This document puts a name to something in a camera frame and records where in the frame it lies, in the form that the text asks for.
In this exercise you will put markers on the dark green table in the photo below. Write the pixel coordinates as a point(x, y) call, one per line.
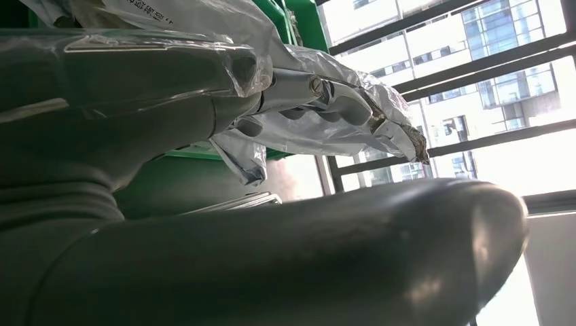
point(180, 189)

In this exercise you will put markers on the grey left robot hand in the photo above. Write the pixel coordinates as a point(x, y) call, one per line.
point(315, 261)

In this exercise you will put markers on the pale grey mailer bag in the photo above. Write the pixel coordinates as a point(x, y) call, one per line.
point(315, 139)

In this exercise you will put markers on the dark window frame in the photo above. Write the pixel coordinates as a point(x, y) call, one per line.
point(450, 72)

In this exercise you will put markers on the green plastic delivery crate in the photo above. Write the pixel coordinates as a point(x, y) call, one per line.
point(310, 27)

